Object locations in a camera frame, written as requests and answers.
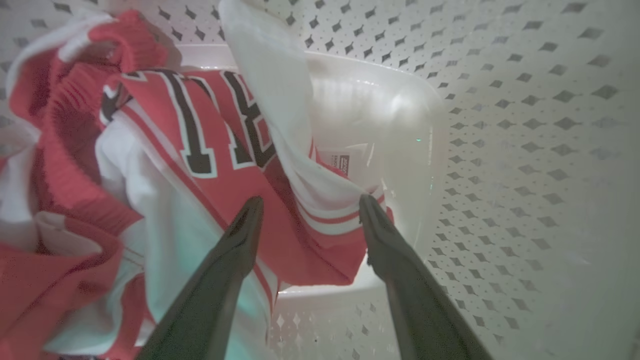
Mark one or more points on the paper label on basket floor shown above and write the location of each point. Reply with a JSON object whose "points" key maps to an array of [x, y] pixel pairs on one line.
{"points": [[345, 162]]}

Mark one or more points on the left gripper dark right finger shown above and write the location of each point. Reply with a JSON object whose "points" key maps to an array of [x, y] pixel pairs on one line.
{"points": [[415, 300]]}

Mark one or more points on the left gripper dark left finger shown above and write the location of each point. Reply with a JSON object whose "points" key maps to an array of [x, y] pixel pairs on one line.
{"points": [[220, 290]]}

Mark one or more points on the white jersey with red panel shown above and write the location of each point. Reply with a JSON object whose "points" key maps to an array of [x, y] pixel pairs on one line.
{"points": [[270, 75]]}

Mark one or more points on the cream laundry basket brown rim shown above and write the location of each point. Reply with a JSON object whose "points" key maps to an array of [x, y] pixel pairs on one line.
{"points": [[525, 150]]}

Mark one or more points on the red garment with ribbed trim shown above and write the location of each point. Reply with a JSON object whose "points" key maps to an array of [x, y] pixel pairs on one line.
{"points": [[75, 165]]}

